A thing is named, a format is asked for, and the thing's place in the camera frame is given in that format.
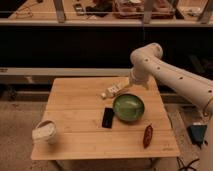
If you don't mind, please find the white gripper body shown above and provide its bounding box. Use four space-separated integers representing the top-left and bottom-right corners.
129 68 149 89

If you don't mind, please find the small white bottle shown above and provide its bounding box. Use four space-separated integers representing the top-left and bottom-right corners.
101 84 126 99

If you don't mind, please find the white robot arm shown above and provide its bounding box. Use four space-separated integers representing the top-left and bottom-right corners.
129 43 213 171

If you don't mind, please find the green ceramic bowl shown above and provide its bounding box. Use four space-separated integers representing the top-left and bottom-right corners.
113 94 145 122

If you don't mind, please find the black rectangular phone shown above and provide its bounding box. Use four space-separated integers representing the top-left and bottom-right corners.
102 108 114 128

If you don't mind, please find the clear plastic container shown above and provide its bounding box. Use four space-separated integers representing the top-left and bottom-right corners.
113 0 175 18

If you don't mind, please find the wooden table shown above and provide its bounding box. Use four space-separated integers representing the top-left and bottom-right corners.
31 77 180 160

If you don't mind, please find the blue box on floor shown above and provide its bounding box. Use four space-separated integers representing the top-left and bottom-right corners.
187 125 207 147

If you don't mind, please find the white cup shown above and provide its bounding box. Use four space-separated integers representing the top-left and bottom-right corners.
32 120 57 144

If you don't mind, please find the metal shelf rack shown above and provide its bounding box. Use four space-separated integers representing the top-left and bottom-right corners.
0 0 213 27

